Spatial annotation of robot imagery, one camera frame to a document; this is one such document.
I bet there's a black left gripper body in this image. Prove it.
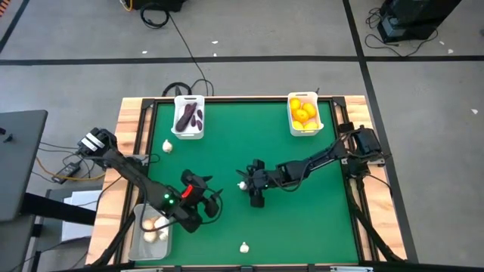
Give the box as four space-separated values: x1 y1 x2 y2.
180 184 222 220

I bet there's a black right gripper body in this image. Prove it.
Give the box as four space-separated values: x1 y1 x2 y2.
247 159 280 209

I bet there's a dark purple eggplant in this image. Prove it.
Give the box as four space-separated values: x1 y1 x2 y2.
175 101 198 133

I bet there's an orange fruit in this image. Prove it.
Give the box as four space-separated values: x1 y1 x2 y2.
293 108 311 124

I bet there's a yellow-orange citrus fruit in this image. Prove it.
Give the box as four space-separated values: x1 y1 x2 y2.
302 102 318 119

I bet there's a white plastic basket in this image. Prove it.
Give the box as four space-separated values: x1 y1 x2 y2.
286 91 325 138
170 94 206 141

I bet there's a green table mat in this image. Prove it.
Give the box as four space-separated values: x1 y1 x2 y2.
147 100 359 265

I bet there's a clear tray with garlic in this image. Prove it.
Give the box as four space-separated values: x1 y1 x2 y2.
127 202 174 262

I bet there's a white paper sheet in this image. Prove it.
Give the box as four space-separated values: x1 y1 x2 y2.
60 189 101 242

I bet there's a black power adapter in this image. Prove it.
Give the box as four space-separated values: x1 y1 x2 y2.
51 161 83 185

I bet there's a black desk beam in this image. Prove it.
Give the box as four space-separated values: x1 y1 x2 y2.
20 191 98 227

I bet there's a grey desk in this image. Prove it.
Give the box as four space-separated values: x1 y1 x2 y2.
0 109 49 223

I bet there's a small black equipment box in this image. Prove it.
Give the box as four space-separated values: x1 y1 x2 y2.
131 0 189 13

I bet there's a large black equipment case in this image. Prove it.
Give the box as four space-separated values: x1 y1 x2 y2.
377 0 463 44

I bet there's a black table frame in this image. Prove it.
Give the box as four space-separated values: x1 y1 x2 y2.
140 95 361 267

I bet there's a black looped cable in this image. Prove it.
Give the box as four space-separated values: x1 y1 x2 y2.
161 78 216 97

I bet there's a black diagonal frame strut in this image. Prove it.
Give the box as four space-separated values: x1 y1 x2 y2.
348 177 405 263
89 211 138 267

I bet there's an orange floor cable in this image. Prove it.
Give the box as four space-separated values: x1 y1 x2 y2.
35 156 107 182

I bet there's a black coiled floor cable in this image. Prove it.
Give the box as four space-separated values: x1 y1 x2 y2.
139 2 209 96

